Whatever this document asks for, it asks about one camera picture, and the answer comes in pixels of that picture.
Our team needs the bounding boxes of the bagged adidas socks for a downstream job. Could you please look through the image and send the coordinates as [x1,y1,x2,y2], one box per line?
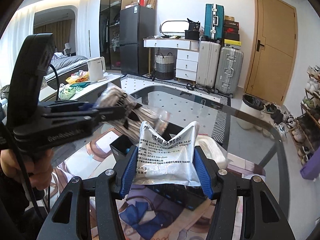
[94,83,170,142]

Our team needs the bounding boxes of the silver medicine pouch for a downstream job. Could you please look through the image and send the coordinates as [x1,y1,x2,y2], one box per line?
[133,121,200,187]

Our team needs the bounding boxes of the person's left hand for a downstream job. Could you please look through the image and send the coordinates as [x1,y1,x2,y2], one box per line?
[1,149,54,190]

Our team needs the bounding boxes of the grey side cabinet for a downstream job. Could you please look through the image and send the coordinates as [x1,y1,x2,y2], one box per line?
[37,72,123,103]

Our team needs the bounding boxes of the black cardboard box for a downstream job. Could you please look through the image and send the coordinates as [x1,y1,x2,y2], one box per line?
[110,121,207,210]

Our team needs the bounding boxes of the white electric kettle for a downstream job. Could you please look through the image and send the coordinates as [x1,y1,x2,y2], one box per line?
[87,57,106,82]

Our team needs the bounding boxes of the anime print table mat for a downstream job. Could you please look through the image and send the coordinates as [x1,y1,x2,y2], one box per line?
[49,127,267,240]

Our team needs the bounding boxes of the bed with grey duvet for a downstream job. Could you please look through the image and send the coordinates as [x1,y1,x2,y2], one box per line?
[51,53,88,83]

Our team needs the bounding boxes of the woven laundry basket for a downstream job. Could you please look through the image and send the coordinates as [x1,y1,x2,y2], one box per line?
[156,53,175,80]

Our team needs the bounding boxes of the white trash bin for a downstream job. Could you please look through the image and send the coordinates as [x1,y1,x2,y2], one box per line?
[236,94,264,130]

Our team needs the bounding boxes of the black refrigerator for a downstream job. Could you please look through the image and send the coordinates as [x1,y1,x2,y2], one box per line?
[119,5,156,75]

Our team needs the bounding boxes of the silver suitcase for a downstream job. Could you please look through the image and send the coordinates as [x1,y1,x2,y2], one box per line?
[214,47,244,98]

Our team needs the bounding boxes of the white drawer desk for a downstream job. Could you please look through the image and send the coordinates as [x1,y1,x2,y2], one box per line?
[144,38,200,82]

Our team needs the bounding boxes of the purple bag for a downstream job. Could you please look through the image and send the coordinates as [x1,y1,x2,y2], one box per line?
[300,148,320,180]

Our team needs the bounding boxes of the shoe rack with shoes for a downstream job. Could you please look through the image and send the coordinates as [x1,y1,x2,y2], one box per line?
[290,65,319,165]

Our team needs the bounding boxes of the oval mirror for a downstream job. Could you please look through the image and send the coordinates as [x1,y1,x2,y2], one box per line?
[159,20,189,36]

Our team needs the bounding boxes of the black glass wardrobe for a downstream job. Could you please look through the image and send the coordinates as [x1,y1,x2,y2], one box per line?
[99,0,122,70]

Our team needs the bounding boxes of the white suitcase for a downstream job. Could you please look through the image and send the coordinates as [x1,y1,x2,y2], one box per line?
[196,41,221,88]

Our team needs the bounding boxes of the wooden door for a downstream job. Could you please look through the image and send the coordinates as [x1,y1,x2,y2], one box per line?
[244,0,298,105]

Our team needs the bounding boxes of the stack of shoe boxes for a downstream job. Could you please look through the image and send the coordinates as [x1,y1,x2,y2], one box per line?
[223,15,241,49]

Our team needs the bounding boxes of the teal suitcase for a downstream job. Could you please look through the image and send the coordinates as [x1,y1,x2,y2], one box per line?
[204,4,225,44]

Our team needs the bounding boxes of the black camera cable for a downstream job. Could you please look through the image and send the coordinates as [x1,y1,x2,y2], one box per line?
[0,63,61,221]

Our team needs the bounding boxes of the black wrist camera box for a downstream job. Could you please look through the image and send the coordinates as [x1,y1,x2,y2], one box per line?
[7,33,55,129]

